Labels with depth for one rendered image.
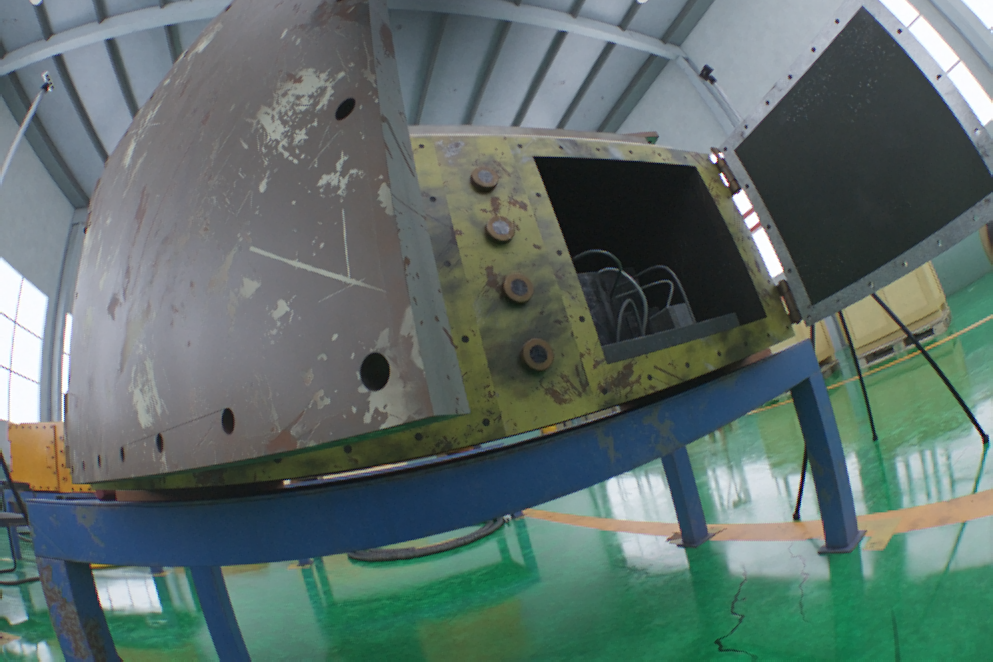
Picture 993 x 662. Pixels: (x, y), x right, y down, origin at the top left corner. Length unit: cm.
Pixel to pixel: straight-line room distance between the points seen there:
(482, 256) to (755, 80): 1074
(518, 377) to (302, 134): 51
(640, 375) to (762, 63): 1070
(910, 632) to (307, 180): 108
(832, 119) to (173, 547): 147
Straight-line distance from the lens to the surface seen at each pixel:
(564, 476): 69
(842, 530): 137
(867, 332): 522
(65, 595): 88
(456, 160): 82
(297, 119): 25
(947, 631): 99
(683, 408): 84
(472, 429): 61
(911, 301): 504
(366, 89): 21
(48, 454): 435
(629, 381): 74
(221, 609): 148
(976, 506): 139
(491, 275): 69
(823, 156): 110
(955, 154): 100
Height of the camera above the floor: 65
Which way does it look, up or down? 20 degrees up
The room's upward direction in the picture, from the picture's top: 15 degrees counter-clockwise
